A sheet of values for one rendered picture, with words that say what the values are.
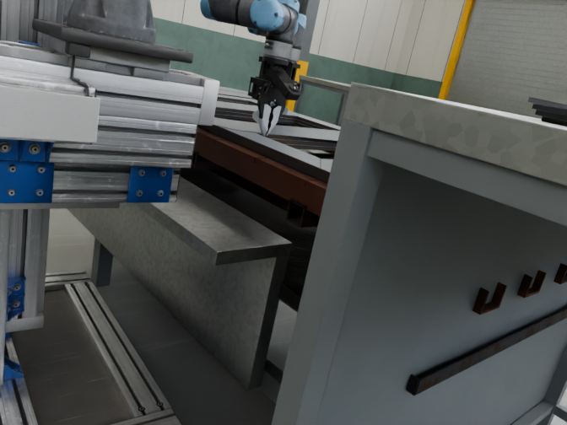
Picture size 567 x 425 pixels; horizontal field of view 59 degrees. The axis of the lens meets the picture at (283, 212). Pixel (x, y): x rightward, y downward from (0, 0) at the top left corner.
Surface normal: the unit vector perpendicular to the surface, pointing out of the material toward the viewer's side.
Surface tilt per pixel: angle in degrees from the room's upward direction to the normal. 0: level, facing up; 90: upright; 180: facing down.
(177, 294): 90
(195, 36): 90
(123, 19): 73
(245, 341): 90
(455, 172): 90
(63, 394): 0
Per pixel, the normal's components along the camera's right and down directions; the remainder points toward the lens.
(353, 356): 0.64, 0.34
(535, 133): -0.74, 0.04
